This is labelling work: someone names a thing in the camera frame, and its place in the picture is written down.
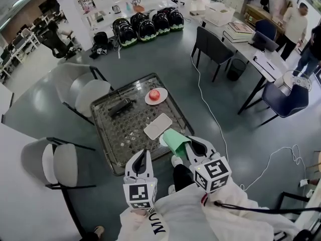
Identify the person's black trousers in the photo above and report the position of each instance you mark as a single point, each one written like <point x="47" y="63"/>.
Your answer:
<point x="183" y="177"/>

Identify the glass-top rattan table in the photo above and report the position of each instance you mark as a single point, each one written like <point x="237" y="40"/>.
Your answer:
<point x="125" y="134"/>

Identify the person's left white shoe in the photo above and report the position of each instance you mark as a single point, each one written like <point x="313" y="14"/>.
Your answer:
<point x="171" y="189"/>

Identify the person's white jacket torso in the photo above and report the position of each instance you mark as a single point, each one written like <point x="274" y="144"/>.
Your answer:
<point x="185" y="217"/>

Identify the white office desks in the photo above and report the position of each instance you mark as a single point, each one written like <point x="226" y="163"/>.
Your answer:
<point x="17" y="49"/>

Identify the long grey desk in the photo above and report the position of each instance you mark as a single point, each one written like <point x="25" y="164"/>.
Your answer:
<point x="253" y="51"/>

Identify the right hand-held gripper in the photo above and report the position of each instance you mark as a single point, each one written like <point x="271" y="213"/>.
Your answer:
<point x="213" y="174"/>

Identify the white storage crate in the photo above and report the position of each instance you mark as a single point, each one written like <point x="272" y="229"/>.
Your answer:
<point x="219" y="15"/>

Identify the person's left forearm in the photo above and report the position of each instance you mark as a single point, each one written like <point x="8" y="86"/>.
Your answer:
<point x="135" y="225"/>

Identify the dark grey chair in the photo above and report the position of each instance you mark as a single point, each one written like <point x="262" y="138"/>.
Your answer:
<point x="210" y="49"/>

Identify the person's right white shoe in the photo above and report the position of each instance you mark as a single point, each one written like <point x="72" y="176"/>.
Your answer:
<point x="176" y="160"/>

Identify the grey chair black frame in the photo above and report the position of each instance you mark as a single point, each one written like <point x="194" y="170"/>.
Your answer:
<point x="65" y="164"/>
<point x="62" y="79"/>

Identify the person's white shoe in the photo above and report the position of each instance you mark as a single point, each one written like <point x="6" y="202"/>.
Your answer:
<point x="176" y="160"/>
<point x="171" y="189"/>

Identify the dark blue chair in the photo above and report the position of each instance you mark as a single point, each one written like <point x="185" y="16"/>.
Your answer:
<point x="265" y="29"/>
<point x="283" y="102"/>

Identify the steel kettle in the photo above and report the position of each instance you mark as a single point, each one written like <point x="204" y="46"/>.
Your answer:
<point x="116" y="9"/>

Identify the black floor bag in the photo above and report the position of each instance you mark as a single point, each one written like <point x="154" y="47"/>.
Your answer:
<point x="99" y="43"/>

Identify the white rectangular tray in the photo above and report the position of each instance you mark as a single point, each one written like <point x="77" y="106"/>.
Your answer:
<point x="156" y="127"/>

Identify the brown cover book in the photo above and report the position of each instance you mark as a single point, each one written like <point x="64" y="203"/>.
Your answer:
<point x="240" y="27"/>

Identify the wooden cabinet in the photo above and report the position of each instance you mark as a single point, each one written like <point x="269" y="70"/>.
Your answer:
<point x="260" y="15"/>

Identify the black metal frame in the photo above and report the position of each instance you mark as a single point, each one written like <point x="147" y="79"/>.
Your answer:
<point x="291" y="196"/>

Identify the black mesh wastebasket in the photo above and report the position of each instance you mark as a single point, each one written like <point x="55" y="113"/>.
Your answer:
<point x="236" y="69"/>

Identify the round glass side table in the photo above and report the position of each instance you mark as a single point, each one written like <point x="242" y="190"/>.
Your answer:
<point x="297" y="80"/>

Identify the teal bottle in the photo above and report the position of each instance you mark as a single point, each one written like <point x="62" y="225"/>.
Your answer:
<point x="128" y="7"/>

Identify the black remote handset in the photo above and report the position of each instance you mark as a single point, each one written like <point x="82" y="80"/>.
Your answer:
<point x="120" y="107"/>

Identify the dark grey laptop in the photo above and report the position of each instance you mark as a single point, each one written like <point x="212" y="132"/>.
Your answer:
<point x="265" y="41"/>

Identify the person's right forearm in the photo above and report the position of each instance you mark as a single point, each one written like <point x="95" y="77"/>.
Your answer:
<point x="230" y="197"/>

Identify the glass teapot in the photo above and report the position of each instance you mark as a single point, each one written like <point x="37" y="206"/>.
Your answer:
<point x="136" y="4"/>

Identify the green cup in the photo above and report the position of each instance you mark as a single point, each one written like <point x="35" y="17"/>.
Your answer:
<point x="175" y="139"/>

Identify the white paper pad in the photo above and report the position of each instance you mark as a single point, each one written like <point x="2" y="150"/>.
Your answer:
<point x="269" y="64"/>

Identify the red apple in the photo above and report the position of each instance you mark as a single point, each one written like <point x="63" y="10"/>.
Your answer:
<point x="154" y="95"/>

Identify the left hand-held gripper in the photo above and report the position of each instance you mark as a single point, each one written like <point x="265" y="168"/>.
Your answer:
<point x="139" y="193"/>

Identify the white plate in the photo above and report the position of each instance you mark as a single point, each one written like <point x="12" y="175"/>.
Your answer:
<point x="163" y="95"/>

